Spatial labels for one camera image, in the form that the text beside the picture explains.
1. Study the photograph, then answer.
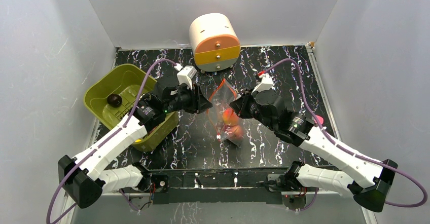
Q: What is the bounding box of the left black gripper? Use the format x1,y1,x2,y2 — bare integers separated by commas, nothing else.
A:
164,83,212,115

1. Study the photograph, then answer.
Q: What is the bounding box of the orange peach toy fruit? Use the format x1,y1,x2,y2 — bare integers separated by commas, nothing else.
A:
222,108,239,126

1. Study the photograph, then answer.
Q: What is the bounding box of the clear zip bag orange zipper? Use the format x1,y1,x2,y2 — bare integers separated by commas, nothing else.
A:
206,79,244,147

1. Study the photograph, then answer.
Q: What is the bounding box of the dark purple toy plum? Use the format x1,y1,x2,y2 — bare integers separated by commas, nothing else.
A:
106,94,123,108

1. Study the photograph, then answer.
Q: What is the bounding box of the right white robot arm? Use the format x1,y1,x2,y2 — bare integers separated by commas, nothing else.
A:
229,89,397,212

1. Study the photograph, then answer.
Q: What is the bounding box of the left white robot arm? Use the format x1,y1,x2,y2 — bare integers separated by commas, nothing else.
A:
57,83,212,208

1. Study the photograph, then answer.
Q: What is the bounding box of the white cylindrical drawer cabinet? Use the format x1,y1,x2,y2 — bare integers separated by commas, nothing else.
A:
189,13,241,73

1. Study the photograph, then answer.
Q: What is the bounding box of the pink small object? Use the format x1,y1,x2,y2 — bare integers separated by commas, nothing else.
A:
313,115,324,125

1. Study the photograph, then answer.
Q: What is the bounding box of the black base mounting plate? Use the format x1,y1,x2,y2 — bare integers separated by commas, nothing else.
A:
151,167,301,204

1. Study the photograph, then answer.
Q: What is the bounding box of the olive green plastic basket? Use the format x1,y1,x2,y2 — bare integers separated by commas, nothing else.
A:
84,64,179,152

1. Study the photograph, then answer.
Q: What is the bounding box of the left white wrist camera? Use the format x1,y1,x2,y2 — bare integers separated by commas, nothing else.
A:
174,63,197,90

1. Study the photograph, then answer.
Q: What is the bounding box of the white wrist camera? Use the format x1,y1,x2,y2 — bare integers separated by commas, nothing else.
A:
174,63,197,90
252,71,274,94

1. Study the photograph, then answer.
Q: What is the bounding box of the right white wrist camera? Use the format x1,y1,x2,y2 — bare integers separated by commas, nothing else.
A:
252,71,274,94

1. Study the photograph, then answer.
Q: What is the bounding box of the aluminium frame rail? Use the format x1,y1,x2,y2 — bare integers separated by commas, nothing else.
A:
63,170,379,224

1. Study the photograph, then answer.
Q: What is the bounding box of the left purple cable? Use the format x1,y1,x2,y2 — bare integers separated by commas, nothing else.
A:
46,58,178,224

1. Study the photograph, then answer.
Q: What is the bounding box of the purple cable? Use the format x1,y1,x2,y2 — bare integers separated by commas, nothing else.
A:
257,58,428,208
46,58,178,224

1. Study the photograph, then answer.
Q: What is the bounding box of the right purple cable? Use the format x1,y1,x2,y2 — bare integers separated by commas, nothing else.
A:
257,58,428,208

